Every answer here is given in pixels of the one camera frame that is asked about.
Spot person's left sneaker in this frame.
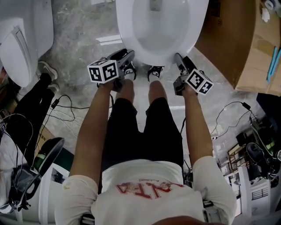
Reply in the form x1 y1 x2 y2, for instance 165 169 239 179
121 61 137 81

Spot person's sneaker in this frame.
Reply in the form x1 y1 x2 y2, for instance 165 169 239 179
121 61 137 81
147 65 165 82

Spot person's right sneaker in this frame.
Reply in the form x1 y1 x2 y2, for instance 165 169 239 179
147 65 165 82

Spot person's left leg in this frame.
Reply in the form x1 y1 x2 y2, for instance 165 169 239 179
115 79 135 104

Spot white printed t-shirt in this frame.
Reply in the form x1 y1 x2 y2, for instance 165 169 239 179
54 155 238 225

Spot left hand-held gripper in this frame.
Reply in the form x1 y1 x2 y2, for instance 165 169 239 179
87 48 136 92

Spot black power adapter cable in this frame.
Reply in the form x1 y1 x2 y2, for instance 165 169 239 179
209 101 259 141
36 94 112 154

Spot person's left forearm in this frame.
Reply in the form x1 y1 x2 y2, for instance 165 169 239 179
69 79 115 183

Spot person's right forearm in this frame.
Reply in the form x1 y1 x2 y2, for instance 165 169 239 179
181 87 214 164

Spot brown cardboard box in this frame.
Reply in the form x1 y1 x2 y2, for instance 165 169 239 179
194 0 281 97

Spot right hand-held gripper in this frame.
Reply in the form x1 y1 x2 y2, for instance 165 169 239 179
173 52 215 96

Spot small white piece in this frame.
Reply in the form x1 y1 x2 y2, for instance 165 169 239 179
261 7 271 22

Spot person's right leg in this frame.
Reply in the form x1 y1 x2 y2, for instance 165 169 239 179
148 80 169 104

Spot white tank toilet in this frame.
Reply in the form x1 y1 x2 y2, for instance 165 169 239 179
0 0 54 88

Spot person's leg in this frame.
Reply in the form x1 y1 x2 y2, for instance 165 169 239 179
115 79 135 104
148 80 169 104
12 72 55 167

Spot grey harness strap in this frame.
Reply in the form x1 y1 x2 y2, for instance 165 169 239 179
81 213 95 225
203 200 221 223

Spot black shorts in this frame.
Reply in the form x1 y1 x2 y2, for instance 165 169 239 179
102 97 184 171

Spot metal wire rack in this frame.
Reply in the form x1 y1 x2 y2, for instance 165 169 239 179
227 142 247 172

